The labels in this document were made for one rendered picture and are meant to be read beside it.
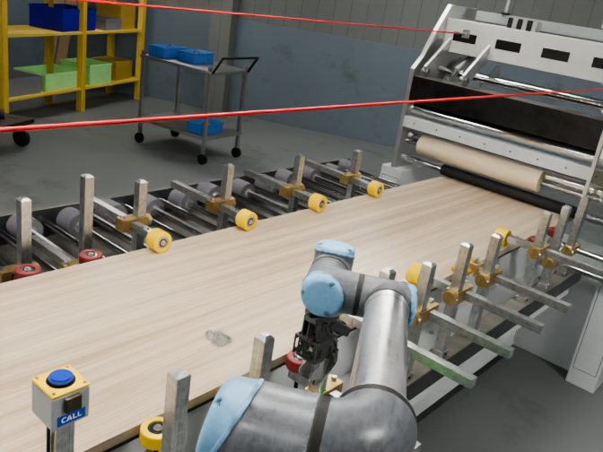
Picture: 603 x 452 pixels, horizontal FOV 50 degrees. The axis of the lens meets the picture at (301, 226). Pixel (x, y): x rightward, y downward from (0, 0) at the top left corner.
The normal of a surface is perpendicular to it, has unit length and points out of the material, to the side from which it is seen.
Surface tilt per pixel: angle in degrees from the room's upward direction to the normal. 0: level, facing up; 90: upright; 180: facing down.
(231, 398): 23
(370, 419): 27
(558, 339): 90
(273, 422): 43
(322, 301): 89
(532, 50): 90
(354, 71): 90
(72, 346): 0
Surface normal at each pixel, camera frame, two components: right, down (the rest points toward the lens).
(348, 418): 0.30, -0.73
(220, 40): -0.28, 0.30
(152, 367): 0.15, -0.92
